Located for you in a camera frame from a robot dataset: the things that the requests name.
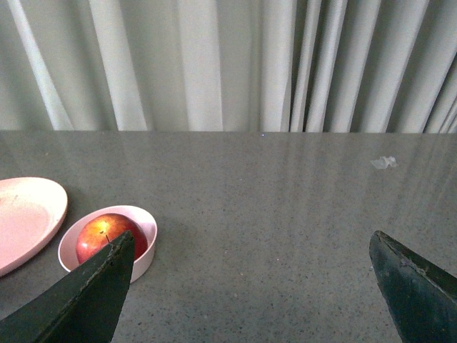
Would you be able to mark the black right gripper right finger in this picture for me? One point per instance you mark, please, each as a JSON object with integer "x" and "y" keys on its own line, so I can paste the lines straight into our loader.
{"x": 421, "y": 297}

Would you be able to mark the red apple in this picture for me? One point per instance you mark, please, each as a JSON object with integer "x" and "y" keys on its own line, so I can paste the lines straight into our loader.
{"x": 103, "y": 229}

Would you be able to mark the pink plate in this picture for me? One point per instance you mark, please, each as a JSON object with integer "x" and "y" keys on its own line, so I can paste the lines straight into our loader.
{"x": 32, "y": 211}

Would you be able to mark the pink bowl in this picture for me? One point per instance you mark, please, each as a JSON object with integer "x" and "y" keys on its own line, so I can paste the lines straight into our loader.
{"x": 146, "y": 222}

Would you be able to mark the white curtain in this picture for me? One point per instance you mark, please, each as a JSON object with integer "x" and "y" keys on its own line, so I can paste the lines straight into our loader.
{"x": 297, "y": 66}

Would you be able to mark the crumpled clear tape scrap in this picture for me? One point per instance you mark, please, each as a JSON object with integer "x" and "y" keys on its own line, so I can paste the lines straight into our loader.
{"x": 384, "y": 162}

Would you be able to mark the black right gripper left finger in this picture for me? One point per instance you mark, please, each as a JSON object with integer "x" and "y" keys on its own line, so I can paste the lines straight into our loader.
{"x": 84, "y": 306}

